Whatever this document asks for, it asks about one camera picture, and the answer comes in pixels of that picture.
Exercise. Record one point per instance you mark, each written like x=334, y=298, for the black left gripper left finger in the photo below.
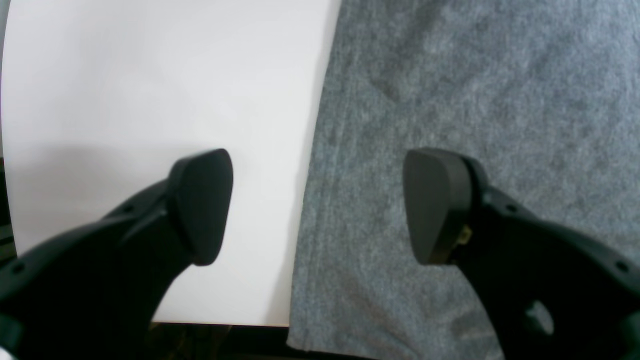
x=91, y=293

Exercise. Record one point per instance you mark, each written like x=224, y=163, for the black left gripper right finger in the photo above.
x=550, y=292

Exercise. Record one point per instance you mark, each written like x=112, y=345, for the grey T-shirt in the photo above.
x=543, y=93

